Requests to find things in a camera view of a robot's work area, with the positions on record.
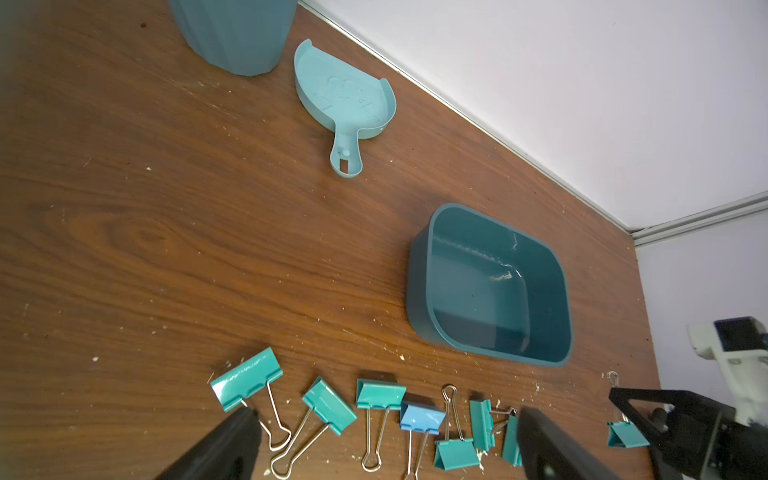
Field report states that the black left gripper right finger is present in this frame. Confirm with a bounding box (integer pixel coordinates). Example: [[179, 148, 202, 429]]
[[517, 407, 619, 480]]

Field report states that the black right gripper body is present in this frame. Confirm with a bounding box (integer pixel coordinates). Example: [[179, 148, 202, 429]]
[[609, 387, 767, 479]]

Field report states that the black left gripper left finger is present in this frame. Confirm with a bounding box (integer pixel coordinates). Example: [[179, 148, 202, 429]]
[[156, 407, 262, 480]]

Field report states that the teal binder clip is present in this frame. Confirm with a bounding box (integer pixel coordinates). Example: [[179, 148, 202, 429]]
[[434, 384, 480, 471], [492, 408, 522, 467], [607, 407, 650, 449], [210, 347, 292, 453], [469, 400, 517, 452], [269, 377, 358, 479], [355, 378, 407, 473]]

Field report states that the blue binder clip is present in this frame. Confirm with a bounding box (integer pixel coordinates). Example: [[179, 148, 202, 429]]
[[399, 401, 446, 479]]

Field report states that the teal plastic storage box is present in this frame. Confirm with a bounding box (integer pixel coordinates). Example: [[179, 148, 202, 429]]
[[406, 203, 574, 368]]

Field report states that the teal plastic dustpan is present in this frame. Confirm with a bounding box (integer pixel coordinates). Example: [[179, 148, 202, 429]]
[[294, 39, 397, 179]]

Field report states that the potted green plant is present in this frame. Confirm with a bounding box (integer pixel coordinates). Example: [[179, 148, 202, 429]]
[[169, 0, 298, 77]]

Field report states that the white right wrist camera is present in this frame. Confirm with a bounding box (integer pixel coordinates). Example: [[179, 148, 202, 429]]
[[687, 316, 767, 426]]

